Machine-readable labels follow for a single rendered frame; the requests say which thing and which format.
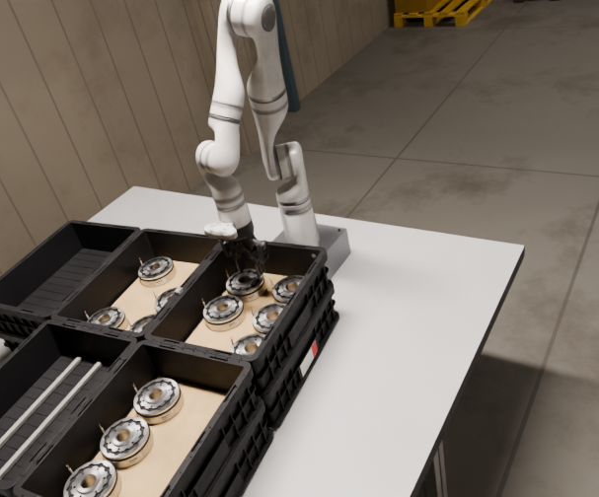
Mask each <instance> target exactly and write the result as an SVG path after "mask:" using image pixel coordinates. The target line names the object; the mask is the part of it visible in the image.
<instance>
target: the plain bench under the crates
mask: <svg viewBox="0 0 599 497"><path fill-rule="evenodd" d="M247 205H248V207H249V210H250V214H251V217H252V221H253V224H254V235H255V237H256V238H257V240H259V241H263V240H266V241H268V242H272V241H273V240H274V239H275V238H276V237H277V236H278V235H279V234H280V233H281V232H282V231H283V230H284V229H283V225H282V221H281V216H280V212H279V208H274V207H268V206H261V205H256V204H249V203H247ZM315 216H316V221H317V224H323V225H329V226H334V227H340V228H346V229H347V234H348V240H349V245H350V251H351V254H350V255H349V256H348V258H347V259H346V260H345V262H344V263H343V264H342V266H341V267H340V268H339V269H338V271H337V272H336V274H335V275H334V276H333V277H332V279H331V280H332V282H333V283H334V287H335V293H334V294H333V296H332V299H334V300H335V301H336V304H335V305H334V309H335V311H337V312H338V313H339V317H338V319H337V321H336V323H335V325H334V327H333V329H332V330H331V332H330V334H329V336H328V338H327V340H326V341H325V343H324V345H323V347H322V349H321V350H320V352H319V354H318V356H317V358H316V360H315V361H314V363H313V365H312V367H311V369H310V370H309V372H308V374H307V376H306V378H305V380H304V381H303V383H302V385H301V387H300V389H299V390H298V392H297V393H296V395H295V397H294V399H293V400H292V402H291V404H290V406H289V408H288V409H287V411H286V413H285V415H284V417H283V418H282V420H281V422H280V424H279V425H278V426H276V427H274V428H270V427H267V428H270V429H271V430H272V432H273V436H272V438H271V440H270V442H269V444H268V446H267V448H266V449H265V451H264V453H263V455H262V457H261V459H260V461H259V463H258V465H257V467H256V468H255V470H254V472H253V474H252V476H251V477H250V479H249V481H248V483H247V485H246V487H245V488H244V490H243V492H242V494H241V496H240V497H416V496H417V497H448V495H447V485H446V474H445V463H444V454H443V443H442V439H443V437H444V435H445V432H446V430H447V428H448V426H449V423H450V421H451V419H452V417H453V414H454V412H455V410H456V408H457V406H458V403H459V401H460V399H461V397H462V394H463V392H464V390H465V388H466V385H467V383H468V381H469V379H470V377H471V375H472V373H473V371H474V369H475V366H476V364H477V362H478V360H479V357H480V355H481V353H482V351H483V349H484V346H485V344H486V342H487V338H488V336H489V334H490V332H491V329H492V327H493V325H494V323H495V321H496V318H497V316H498V314H499V312H500V309H501V307H502V305H503V303H504V301H505V298H506V296H507V294H508V292H509V289H510V287H511V285H512V283H513V280H514V278H515V276H516V274H517V272H518V269H519V267H520V265H521V263H522V260H523V258H524V254H525V246H521V245H515V244H508V243H502V242H495V241H489V240H482V239H476V238H469V237H463V236H456V235H449V234H443V233H436V232H430V231H424V230H418V229H411V228H405V227H398V226H391V225H385V224H378V223H372V222H365V221H359V220H352V219H346V218H340V217H333V216H327V215H320V214H315ZM87 222H95V223H105V224H114V225H122V226H131V227H139V228H140V229H141V230H142V229H146V228H149V229H159V230H168V231H177V232H186V233H195V234H204V231H203V228H204V226H206V225H208V224H213V223H217V222H219V218H218V214H217V209H216V205H215V202H214V199H213V198H210V197H203V196H197V195H190V194H184V193H177V192H171V191H165V190H158V189H152V188H145V187H139V186H134V187H133V188H131V189H130V190H129V191H127V192H126V193H125V194H123V195H122V196H121V197H119V198H118V199H116V200H115V201H114V202H112V203H111V204H110V205H108V206H107V207H106V208H104V209H103V210H102V211H100V212H99V213H98V214H96V215H95V216H94V217H92V218H91V219H90V220H88V221H87ZM204 235H205V234H204ZM4 342H5V341H4V339H1V338H0V363H1V362H2V361H3V360H4V359H6V358H7V357H8V356H9V355H10V354H11V353H12V351H11V350H10V348H9V347H5V346H4Z"/></svg>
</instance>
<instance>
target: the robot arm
mask: <svg viewBox="0 0 599 497"><path fill-rule="evenodd" d="M239 36H246V37H251V38H252V39H253V40H254V42H255V45H256V49H257V57H258V58H257V63H256V65H255V67H254V69H253V71H252V73H251V75H250V78H249V80H248V84H247V92H248V97H249V101H250V105H251V109H252V112H253V116H254V119H255V123H256V127H257V130H258V135H259V139H260V145H261V151H262V162H263V166H264V170H265V173H266V175H267V177H268V178H269V179H270V180H281V179H285V178H291V179H290V180H289V181H288V182H286V183H284V184H283V185H281V186H280V187H279V188H278V190H277V191H276V199H277V203H278V207H279V212H280V216H281V221H282V225H283V229H284V234H285V238H286V242H287V243H288V244H295V245H304V246H313V247H319V246H320V244H319V241H320V237H319V232H318V227H317V221H316V216H315V214H314V212H313V207H312V202H311V197H310V191H309V187H308V182H307V177H306V170H305V161H304V155H303V151H302V148H301V146H300V144H299V143H298V142H296V141H294V142H288V143H284V144H279V145H275V146H273V142H274V138H275V135H276V133H277V131H278V129H279V127H280V125H281V123H282V121H283V119H284V117H285V115H286V114H287V111H288V98H287V93H286V87H285V83H284V78H283V73H282V67H281V61H280V54H279V44H278V31H277V19H276V12H275V7H274V4H273V1H272V0H222V1H221V5H220V10H219V18H218V36H217V56H216V78H215V86H214V92H213V98H212V103H211V108H210V113H209V118H208V125H209V127H210V128H211V129H212V130H213V131H214V133H215V141H211V140H207V141H204V142H202V143H201V144H199V146H198V147H197V149H196V153H195V159H196V164H197V167H198V169H199V171H200V173H201V175H202V177H203V178H204V180H205V182H206V184H207V185H208V187H209V188H210V190H211V192H212V196H213V199H214V202H215V205H216V209H217V214H218V218H219V222H217V223H213V224H208V225H206V226H204V228H203V231H204V234H205V236H208V237H213V238H218V241H219V243H220V245H221V247H222V248H223V250H224V252H225V254H226V256H227V257H232V259H233V260H234V261H235V264H236V267H237V269H238V271H239V272H243V271H244V269H245V268H246V266H245V263H244V261H243V257H242V256H241V253H242V252H244V253H245V254H246V255H247V256H248V258H251V259H252V261H253V262H254V264H255V268H256V271H257V275H258V276H262V275H263V274H264V272H265V269H264V265H263V264H264V263H265V262H266V261H267V260H268V249H267V241H266V240H263V241H262V242H261V241H258V240H257V238H256V237H255V235H254V224H253V221H252V217H251V214H250V210H249V207H248V205H247V203H246V200H245V197H244V193H243V190H242V188H241V185H240V183H239V181H238V180H237V179H236V178H234V177H233V176H232V173H233V172H235V170H236V169H237V167H238V164H239V161H240V130H239V126H240V122H241V121H240V120H241V118H242V113H243V108H244V103H245V89H244V84H243V80H242V77H241V73H240V70H239V66H238V60H237V44H238V39H239ZM228 248H229V250H228ZM252 250H254V251H253V252H252V253H251V251H252ZM256 256H257V257H258V258H256Z"/></svg>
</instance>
